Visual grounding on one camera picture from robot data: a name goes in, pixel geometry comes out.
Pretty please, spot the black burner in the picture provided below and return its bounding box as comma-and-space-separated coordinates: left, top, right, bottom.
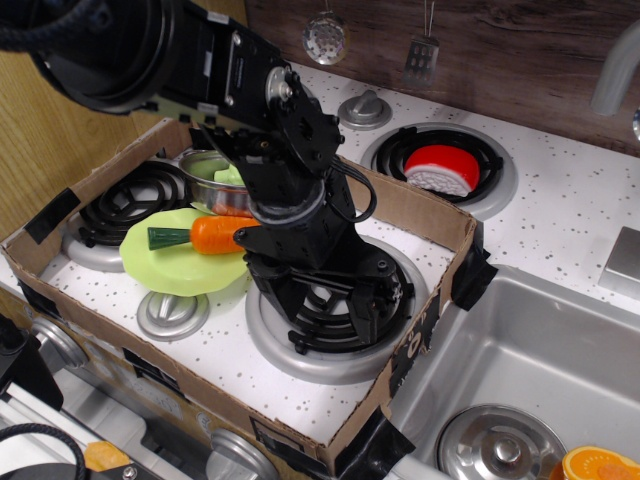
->
361, 122, 518, 221
62, 160, 189, 273
245, 237, 430, 385

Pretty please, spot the green toy vegetable in pot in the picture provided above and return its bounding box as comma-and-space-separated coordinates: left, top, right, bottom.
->
213, 164, 244, 186

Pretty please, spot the silver pot lid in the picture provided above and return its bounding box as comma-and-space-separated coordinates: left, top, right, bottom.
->
434, 404, 567, 479

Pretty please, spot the silver oven knob right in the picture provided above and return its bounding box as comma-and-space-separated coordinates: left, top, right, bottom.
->
205, 428, 280, 480

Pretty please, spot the front silver stove knob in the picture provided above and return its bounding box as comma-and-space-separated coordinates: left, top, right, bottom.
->
137, 292, 210, 342

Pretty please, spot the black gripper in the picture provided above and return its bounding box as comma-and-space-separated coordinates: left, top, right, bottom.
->
233, 211, 406, 345

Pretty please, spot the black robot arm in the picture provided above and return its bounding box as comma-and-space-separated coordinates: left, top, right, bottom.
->
1, 1, 413, 353

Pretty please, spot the orange toy carrot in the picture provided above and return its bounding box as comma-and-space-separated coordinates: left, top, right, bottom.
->
147, 216, 259, 255

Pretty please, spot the black cable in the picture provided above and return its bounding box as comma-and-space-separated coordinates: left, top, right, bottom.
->
0, 422, 89, 480

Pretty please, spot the red white toy cheese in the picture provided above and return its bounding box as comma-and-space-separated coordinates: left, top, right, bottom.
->
404, 145, 481, 197

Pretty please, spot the back silver stove knob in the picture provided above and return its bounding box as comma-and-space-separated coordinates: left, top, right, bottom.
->
338, 90, 393, 131

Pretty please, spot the brown cardboard fence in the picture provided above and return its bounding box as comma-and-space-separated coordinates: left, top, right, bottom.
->
0, 117, 499, 480

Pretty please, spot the light green plastic plate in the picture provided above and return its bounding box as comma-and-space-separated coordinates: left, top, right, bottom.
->
119, 208, 247, 296

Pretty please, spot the silver stove knob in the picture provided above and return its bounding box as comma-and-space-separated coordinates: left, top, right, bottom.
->
137, 292, 210, 342
338, 90, 393, 131

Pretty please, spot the orange slice toy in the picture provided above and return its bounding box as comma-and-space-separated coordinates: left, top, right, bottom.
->
549, 446, 639, 480

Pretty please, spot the back right black burner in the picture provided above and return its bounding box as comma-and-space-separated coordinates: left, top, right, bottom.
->
361, 122, 518, 221

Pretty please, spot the small steel pot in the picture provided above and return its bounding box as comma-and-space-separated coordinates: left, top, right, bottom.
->
178, 150, 251, 217

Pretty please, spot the front right black burner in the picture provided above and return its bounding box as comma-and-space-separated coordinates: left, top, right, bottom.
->
245, 237, 430, 385

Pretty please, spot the silver oven knob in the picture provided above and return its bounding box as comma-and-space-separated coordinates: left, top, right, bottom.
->
31, 317, 89, 374
205, 428, 280, 480

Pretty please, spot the silver faucet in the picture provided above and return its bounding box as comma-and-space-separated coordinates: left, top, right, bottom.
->
590, 20, 639, 117

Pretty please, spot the front left black burner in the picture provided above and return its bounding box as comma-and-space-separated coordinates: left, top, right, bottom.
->
62, 160, 189, 273

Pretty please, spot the steel sink basin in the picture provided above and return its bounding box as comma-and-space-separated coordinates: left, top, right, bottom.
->
390, 267, 639, 479

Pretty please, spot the hanging silver strainer ladle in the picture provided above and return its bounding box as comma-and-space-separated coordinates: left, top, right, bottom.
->
302, 1, 350, 66

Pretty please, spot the hanging silver spatula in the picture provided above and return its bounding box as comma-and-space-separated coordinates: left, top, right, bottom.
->
402, 1, 440, 87

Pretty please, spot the silver oven knob left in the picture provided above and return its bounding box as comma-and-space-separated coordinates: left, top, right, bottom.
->
31, 317, 89, 374

